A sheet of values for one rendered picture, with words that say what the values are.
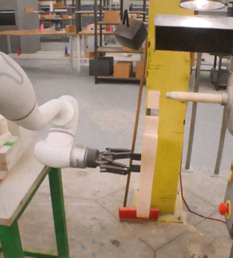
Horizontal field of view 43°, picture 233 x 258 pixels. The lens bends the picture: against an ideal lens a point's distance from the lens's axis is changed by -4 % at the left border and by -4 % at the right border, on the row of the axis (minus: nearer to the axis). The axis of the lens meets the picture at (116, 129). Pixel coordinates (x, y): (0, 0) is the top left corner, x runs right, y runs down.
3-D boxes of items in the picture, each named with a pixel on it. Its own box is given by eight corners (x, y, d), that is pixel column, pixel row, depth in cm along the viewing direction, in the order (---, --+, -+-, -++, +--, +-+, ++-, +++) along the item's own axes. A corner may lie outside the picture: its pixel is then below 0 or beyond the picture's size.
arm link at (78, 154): (71, 172, 116) (86, 174, 115) (69, 152, 111) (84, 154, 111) (76, 159, 124) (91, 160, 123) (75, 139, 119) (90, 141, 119)
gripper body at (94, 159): (90, 159, 122) (113, 161, 121) (85, 171, 115) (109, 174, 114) (89, 143, 119) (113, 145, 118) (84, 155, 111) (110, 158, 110)
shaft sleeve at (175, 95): (221, 105, 105) (220, 101, 108) (222, 96, 104) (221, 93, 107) (171, 101, 108) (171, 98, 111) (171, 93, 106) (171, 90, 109)
